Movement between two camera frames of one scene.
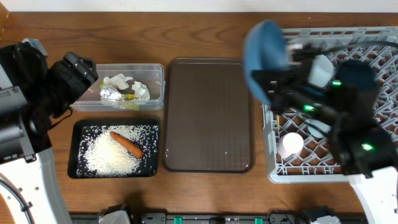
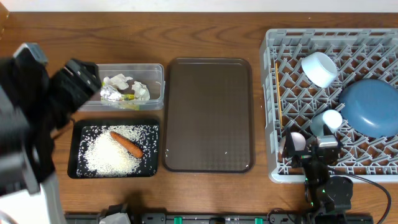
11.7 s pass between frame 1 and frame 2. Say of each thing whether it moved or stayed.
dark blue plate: moved
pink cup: stayed
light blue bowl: stayed
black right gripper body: moved
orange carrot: stayed
